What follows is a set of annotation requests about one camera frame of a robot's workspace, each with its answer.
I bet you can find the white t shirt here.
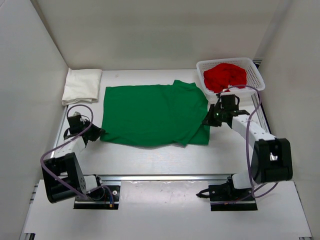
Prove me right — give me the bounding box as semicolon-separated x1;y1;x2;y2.
61;68;103;106

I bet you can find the green t shirt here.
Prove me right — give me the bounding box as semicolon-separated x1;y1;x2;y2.
100;80;210;148

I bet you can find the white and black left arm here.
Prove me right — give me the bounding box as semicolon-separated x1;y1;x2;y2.
44;113;105;201

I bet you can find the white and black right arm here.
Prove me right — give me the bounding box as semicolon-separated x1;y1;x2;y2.
202;94;293;200

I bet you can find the red t shirt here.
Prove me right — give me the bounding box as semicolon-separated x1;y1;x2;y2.
203;63;247;93

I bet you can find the white plastic basket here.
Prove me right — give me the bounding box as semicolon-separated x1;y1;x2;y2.
196;57;265;102

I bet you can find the white front cover board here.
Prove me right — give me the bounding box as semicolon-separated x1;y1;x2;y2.
24;181;312;240

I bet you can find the aluminium left table rail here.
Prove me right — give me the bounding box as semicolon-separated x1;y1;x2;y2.
52;106;68;149

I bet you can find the aluminium right table rail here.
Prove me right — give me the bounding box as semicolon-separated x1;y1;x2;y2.
251;93;272;134

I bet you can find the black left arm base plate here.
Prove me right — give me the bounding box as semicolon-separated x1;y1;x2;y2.
73;174;121;210

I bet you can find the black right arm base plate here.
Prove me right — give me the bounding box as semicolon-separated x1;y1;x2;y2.
196;175;258;212

